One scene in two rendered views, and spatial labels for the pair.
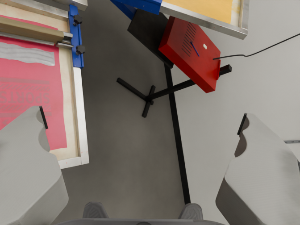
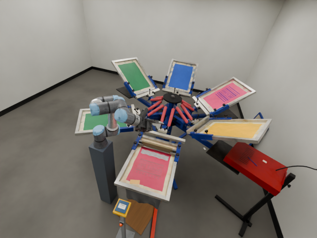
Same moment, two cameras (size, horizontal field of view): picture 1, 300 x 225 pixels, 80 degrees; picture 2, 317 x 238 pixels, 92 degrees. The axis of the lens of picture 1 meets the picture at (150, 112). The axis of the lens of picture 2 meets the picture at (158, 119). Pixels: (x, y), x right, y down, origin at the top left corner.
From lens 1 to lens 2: 109 cm
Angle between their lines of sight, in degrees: 63
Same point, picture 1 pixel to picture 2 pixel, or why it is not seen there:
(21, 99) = (153, 168)
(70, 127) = (166, 184)
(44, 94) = (160, 169)
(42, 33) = (165, 148)
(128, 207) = not seen: outside the picture
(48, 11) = (170, 144)
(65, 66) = (171, 161)
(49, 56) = (166, 157)
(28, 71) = (158, 161)
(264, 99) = not seen: outside the picture
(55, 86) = (165, 167)
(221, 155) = not seen: outside the picture
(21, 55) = (158, 156)
